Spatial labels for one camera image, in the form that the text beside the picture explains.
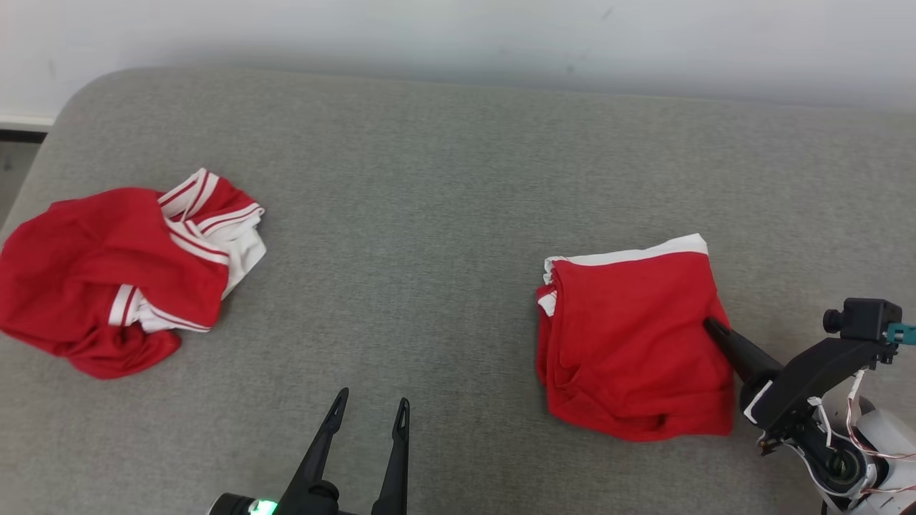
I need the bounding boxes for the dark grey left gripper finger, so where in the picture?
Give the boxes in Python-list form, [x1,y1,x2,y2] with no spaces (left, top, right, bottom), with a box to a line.
[283,388,349,510]
[372,398,411,515]

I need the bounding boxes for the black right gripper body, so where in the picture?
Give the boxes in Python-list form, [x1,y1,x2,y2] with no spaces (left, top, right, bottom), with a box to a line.
[741,336,897,458]

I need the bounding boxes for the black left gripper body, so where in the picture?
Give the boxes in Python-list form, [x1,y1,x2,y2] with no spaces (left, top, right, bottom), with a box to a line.
[208,481,359,515]

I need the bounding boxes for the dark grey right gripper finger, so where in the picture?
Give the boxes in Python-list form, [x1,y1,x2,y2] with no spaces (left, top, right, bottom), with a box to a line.
[704,320,764,391]
[704,317,785,378]

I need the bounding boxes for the red shorts with white trim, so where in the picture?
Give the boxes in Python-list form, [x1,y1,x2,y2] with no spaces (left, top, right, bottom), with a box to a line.
[535,234,736,442]

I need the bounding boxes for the red jersey with white sleeves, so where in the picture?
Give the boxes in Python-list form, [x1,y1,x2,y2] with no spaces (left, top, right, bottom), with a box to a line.
[0,168,267,380]

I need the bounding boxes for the grey fabric sofa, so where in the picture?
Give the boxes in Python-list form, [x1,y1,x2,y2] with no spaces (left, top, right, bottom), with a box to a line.
[0,67,916,515]

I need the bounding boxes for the thin red white cable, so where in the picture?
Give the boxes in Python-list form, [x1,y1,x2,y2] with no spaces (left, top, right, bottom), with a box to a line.
[844,368,916,496]

